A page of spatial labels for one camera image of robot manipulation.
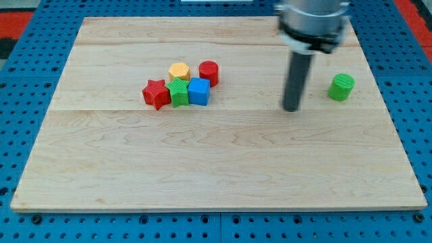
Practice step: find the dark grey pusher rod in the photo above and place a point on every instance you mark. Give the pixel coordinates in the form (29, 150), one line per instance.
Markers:
(299, 66)

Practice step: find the green cylinder block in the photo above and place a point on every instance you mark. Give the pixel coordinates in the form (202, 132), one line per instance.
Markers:
(341, 87)

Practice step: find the wooden board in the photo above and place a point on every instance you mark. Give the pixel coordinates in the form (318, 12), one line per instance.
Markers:
(102, 149)

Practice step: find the red cylinder block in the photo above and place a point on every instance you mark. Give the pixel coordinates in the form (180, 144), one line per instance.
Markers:
(209, 70)

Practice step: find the yellow hexagon block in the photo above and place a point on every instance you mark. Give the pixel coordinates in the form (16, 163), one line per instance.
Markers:
(179, 70)

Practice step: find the red star block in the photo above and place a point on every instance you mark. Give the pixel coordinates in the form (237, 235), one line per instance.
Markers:
(155, 93)

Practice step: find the green star block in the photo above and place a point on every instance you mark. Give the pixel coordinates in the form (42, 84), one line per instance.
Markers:
(178, 90)

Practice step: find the blue cube block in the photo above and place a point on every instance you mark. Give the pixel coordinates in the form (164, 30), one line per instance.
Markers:
(199, 91)

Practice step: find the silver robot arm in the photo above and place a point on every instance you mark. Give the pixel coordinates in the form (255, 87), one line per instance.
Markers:
(307, 27)

